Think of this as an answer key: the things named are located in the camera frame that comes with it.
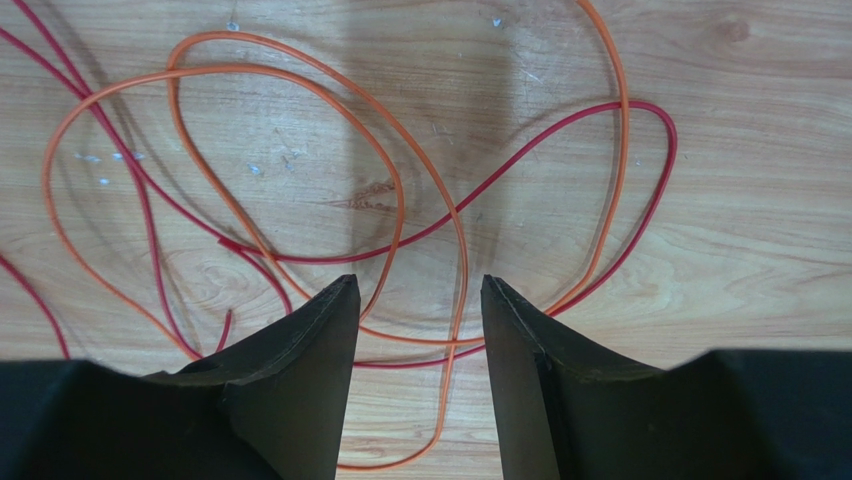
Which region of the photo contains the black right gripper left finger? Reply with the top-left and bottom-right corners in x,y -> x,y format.
1,275 -> 361,479

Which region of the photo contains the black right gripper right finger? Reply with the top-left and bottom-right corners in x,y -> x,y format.
481,276 -> 851,479

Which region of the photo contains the orange cable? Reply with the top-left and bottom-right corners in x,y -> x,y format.
42,0 -> 631,473

